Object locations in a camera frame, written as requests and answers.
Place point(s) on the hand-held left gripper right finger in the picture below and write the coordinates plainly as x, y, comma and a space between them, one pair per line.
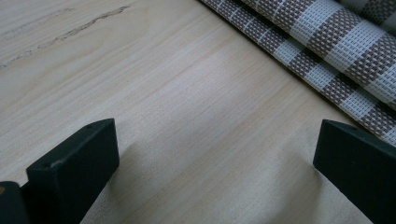
361, 165

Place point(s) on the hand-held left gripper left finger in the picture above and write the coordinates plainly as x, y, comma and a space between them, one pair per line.
74, 168

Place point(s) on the brown white checked woven placemat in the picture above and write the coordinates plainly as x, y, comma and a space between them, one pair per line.
323, 46

